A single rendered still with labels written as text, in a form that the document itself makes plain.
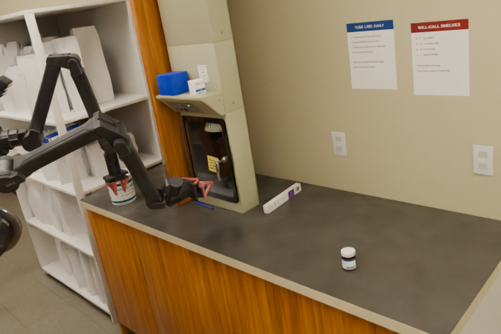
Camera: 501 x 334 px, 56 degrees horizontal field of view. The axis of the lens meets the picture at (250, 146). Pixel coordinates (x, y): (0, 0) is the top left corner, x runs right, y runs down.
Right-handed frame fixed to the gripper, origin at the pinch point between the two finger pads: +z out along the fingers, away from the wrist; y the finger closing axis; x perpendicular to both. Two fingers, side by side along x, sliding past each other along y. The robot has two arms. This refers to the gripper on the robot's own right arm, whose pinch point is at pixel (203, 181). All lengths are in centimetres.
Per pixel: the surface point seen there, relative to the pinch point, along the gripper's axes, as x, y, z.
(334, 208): 22, -38, 37
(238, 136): -14.0, -4.6, 19.9
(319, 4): -63, -28, 59
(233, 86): -36.1, -4.8, 22.6
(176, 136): -13.5, 32.3, 13.3
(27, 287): 112, 216, -29
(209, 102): -33.0, -4.9, 7.8
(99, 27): -69, 158, 56
